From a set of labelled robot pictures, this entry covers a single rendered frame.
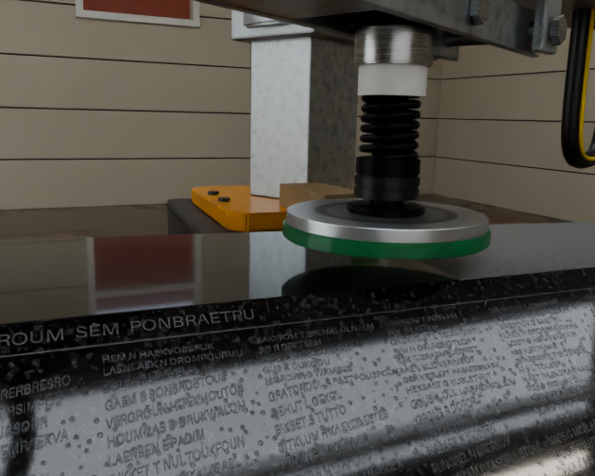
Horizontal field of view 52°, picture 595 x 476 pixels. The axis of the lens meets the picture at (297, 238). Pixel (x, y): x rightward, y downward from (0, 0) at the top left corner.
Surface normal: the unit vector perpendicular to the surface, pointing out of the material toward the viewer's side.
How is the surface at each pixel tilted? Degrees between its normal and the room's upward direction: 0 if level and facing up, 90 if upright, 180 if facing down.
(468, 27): 90
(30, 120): 90
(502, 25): 90
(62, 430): 45
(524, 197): 90
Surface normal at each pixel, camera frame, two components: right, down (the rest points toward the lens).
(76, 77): 0.42, 0.19
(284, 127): -0.65, 0.14
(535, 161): -0.91, 0.06
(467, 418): 0.29, -0.56
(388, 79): -0.24, 0.18
